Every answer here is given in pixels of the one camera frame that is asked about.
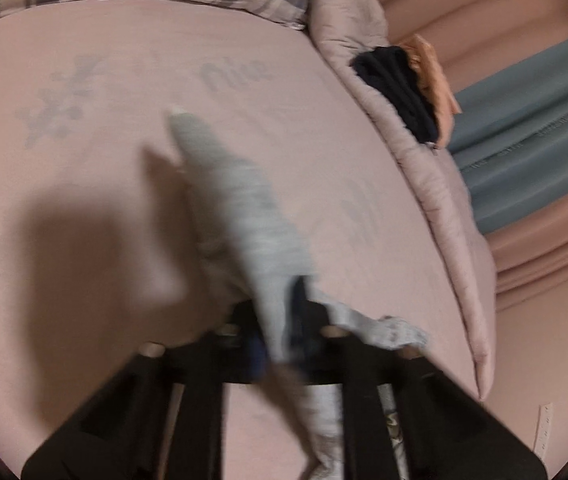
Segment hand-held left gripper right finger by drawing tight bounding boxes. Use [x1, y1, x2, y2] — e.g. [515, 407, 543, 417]
[288, 276, 550, 480]

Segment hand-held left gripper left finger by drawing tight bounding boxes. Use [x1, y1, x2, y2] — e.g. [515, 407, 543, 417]
[21, 304, 271, 480]

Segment grey garment with white lining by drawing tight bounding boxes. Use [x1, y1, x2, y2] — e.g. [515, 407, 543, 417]
[168, 106, 432, 480]

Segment dark navy folded clothes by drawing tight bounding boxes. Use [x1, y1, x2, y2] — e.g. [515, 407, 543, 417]
[350, 46, 441, 145]

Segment pink quilted comforter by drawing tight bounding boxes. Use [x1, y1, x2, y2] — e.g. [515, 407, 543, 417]
[306, 0, 496, 402]

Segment pink printed bed sheet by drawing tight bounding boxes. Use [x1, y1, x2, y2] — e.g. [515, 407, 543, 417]
[0, 0, 482, 480]

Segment orange folded garment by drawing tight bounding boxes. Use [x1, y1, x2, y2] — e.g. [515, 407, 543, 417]
[398, 33, 463, 150]

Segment teal curtain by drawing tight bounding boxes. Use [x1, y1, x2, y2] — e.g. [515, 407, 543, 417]
[445, 29, 568, 235]

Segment pink curtain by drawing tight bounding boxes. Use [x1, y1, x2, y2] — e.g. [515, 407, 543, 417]
[363, 0, 568, 312]

